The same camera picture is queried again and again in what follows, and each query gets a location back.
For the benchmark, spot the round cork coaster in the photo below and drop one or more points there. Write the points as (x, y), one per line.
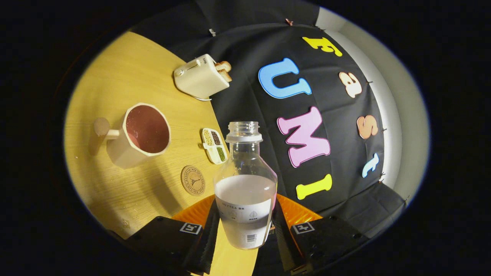
(193, 180)

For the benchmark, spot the clear juice bottle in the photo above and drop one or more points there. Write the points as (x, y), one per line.
(245, 191)

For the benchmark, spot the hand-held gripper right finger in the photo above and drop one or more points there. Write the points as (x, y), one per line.
(284, 245)

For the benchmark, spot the wooden table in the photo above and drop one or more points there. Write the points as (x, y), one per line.
(115, 76)

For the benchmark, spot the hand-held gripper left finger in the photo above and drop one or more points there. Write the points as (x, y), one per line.
(205, 245)

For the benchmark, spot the divided dish of beans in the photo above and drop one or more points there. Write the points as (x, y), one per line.
(215, 145)

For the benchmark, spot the cream toaster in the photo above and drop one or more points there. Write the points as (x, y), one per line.
(199, 76)

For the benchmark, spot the toast slice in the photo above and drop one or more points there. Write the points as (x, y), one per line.
(226, 75)
(223, 66)

